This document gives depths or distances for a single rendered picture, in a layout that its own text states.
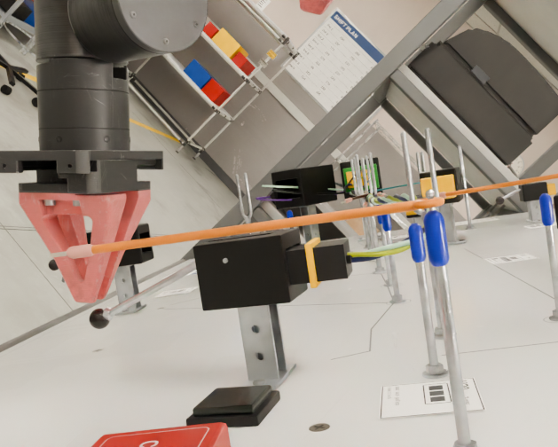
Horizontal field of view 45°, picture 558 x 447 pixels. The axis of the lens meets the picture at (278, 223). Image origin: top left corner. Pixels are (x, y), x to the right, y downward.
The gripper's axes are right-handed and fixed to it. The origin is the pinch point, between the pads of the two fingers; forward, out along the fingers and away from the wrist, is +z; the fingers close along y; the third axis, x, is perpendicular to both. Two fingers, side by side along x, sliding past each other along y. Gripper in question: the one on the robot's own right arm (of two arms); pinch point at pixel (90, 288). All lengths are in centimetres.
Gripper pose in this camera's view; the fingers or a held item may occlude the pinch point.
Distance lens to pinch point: 46.8
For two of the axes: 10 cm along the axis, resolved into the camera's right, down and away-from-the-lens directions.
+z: 0.0, 9.9, 1.0
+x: -9.6, -0.3, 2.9
